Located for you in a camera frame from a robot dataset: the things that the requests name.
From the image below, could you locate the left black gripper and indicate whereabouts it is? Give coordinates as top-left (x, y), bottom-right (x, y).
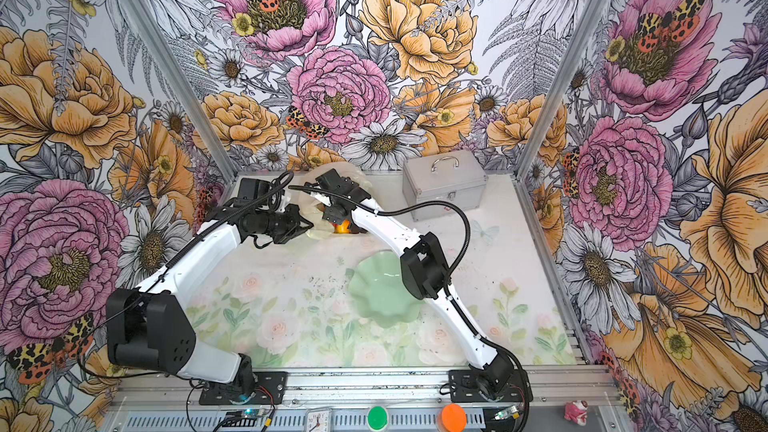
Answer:
top-left (251, 203), bottom-right (314, 244)

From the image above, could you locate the red yellow mango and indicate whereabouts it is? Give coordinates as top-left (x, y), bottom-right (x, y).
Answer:
top-left (334, 220), bottom-right (353, 234)

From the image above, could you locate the translucent plastic bag orange print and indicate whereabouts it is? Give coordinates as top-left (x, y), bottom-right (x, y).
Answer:
top-left (287, 160), bottom-right (385, 241)

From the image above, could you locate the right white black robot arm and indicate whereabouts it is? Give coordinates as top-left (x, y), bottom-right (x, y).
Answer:
top-left (300, 169), bottom-right (530, 401)

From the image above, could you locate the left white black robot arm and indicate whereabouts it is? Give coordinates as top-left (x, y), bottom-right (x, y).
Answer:
top-left (105, 172), bottom-right (312, 403)

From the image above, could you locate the light green wavy plate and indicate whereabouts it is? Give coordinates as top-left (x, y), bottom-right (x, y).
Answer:
top-left (347, 251), bottom-right (421, 328)

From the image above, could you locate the silver metal first aid case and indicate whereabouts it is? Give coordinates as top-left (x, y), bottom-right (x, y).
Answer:
top-left (402, 150), bottom-right (487, 211)

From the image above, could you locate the small white clock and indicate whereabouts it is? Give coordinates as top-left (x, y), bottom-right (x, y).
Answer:
top-left (304, 409), bottom-right (332, 432)

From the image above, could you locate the green round button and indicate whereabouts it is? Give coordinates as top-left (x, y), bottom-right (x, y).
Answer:
top-left (366, 405), bottom-right (389, 432)

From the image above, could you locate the orange round button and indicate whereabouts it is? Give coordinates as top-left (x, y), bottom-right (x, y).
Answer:
top-left (436, 403), bottom-right (468, 432)

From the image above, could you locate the pink small toy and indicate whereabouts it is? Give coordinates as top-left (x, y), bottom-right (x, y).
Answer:
top-left (564, 400), bottom-right (589, 427)

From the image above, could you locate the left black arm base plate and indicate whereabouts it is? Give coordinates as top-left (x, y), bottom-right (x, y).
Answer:
top-left (198, 371), bottom-right (288, 406)

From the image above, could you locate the right black corrugated cable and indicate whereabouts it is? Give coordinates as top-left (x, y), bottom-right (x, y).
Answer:
top-left (287, 182), bottom-right (532, 432)

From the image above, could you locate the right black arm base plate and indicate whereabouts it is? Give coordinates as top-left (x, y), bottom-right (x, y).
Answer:
top-left (448, 369), bottom-right (534, 403)

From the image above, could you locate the aluminium front rail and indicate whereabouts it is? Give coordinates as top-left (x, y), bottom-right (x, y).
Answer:
top-left (108, 364), bottom-right (619, 412)

